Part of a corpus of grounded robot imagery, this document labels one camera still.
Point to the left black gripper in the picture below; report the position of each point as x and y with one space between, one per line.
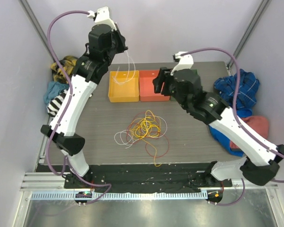
122 47

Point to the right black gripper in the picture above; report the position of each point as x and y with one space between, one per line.
158 82

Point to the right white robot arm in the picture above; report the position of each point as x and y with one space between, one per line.
261 161

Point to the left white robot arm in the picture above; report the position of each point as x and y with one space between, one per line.
86 76

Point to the red plastic bin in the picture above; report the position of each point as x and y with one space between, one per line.
146 87

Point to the yellow plastic bin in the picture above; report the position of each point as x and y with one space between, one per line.
123 86

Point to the blue plaid cloth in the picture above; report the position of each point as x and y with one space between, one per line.
246 97

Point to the teal cloth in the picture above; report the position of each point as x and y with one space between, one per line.
53 90

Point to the black white striped cloth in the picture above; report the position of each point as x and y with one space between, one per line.
55 104

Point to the bright blue cloth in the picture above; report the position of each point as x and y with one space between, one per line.
224 141

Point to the salmon red cloth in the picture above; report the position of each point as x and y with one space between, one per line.
260 124

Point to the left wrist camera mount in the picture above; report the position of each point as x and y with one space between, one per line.
102 16

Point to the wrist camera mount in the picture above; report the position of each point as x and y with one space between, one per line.
184 61
102 16

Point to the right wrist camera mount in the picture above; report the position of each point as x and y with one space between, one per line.
184 61

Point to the left aluminium frame post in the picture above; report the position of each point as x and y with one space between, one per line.
35 23

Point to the aluminium frame post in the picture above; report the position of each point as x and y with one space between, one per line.
35 23
251 26

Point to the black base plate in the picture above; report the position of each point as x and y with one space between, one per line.
146 178

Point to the right aluminium frame post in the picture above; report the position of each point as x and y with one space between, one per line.
251 26

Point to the white slotted cable duct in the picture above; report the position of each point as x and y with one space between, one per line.
84 195

